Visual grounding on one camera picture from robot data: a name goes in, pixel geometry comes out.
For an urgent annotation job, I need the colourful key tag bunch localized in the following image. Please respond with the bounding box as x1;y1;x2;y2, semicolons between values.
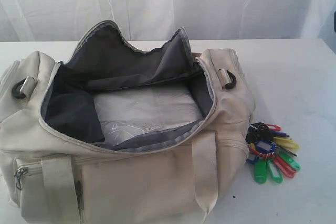
246;122;301;184

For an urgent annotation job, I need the cream duffel bag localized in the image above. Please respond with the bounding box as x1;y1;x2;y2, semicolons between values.
1;20;255;223

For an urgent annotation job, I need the clear plastic-wrapped white package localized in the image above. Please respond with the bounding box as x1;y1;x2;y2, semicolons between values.
93;83;202;147

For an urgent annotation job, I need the white backdrop curtain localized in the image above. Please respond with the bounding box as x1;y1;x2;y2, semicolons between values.
1;0;335;41

